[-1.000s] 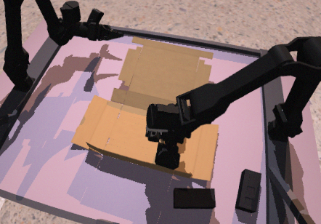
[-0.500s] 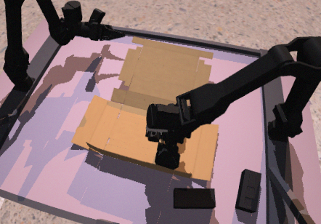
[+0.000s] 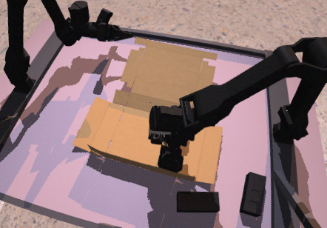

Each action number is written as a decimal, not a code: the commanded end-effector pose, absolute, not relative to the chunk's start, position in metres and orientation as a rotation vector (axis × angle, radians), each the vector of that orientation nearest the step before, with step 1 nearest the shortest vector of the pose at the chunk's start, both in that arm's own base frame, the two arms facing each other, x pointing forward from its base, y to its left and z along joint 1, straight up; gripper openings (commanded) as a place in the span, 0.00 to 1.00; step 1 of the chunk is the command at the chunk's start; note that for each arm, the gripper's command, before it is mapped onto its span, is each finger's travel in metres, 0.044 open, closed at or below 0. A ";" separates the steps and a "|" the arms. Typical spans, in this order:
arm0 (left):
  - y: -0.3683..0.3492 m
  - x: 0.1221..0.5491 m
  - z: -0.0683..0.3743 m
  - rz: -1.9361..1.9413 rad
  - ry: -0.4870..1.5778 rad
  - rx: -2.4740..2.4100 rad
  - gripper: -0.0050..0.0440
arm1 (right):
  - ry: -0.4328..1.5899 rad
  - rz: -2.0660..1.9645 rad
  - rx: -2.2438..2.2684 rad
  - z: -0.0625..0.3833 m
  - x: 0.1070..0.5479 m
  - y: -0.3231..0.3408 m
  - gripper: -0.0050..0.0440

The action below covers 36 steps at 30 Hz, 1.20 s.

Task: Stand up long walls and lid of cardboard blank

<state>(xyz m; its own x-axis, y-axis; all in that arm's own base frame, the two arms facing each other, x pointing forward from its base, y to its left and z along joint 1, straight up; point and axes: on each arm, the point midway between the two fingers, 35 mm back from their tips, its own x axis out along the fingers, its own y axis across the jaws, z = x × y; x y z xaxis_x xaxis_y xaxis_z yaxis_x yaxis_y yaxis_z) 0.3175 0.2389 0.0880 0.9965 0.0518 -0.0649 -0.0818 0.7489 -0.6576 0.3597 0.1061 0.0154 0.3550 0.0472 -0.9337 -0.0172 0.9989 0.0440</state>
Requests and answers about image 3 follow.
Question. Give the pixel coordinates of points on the brown cardboard blank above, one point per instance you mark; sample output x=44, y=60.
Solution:
x=158, y=74

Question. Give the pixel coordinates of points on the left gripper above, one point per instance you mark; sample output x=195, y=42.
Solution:
x=107, y=32

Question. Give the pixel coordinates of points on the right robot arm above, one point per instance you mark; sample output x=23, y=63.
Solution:
x=215, y=102

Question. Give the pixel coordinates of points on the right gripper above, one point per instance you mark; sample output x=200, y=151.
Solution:
x=172, y=159

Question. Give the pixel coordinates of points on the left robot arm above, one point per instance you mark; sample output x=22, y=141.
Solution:
x=18, y=61

